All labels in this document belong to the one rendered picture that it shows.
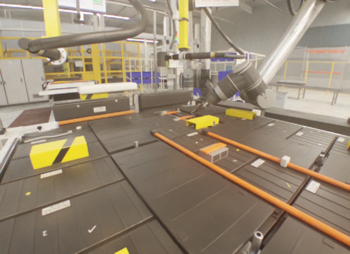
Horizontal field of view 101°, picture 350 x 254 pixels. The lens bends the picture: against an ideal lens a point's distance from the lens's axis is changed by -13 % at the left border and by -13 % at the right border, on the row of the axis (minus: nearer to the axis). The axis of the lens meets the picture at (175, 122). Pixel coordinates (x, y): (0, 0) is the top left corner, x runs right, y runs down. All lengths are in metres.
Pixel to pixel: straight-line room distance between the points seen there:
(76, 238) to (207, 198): 0.24
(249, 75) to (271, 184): 0.57
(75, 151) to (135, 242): 0.35
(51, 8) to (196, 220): 0.91
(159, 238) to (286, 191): 0.29
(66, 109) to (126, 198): 0.73
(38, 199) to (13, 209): 0.05
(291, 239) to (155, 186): 0.27
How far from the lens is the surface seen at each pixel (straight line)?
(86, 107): 1.03
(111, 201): 0.38
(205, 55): 1.22
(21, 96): 9.64
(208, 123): 0.83
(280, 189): 0.45
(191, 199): 0.36
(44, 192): 0.47
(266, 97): 0.94
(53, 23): 0.91
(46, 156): 0.57
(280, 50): 1.16
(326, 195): 0.49
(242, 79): 0.89
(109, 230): 0.33
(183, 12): 1.36
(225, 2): 1.50
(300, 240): 0.35
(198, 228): 0.31
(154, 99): 1.17
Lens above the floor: 1.25
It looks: 17 degrees down
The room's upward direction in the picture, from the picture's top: straight up
